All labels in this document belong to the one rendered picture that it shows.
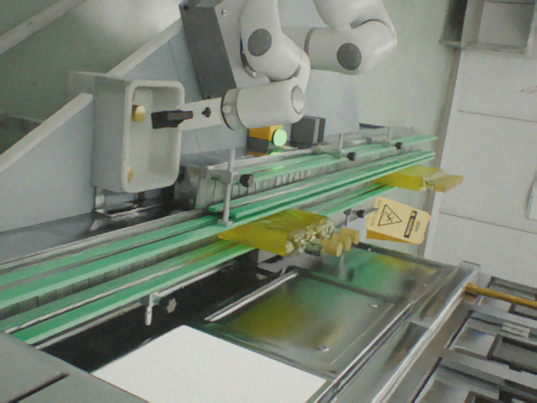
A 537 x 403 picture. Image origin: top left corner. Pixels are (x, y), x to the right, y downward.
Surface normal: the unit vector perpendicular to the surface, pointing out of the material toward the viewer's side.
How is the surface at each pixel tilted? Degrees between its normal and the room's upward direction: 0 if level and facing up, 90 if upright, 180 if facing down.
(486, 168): 90
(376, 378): 90
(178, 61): 0
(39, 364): 90
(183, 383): 90
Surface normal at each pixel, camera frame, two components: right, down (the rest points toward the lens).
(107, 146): -0.50, 0.15
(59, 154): 0.86, 0.21
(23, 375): 0.11, -0.97
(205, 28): -0.48, 0.63
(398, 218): -0.12, -0.32
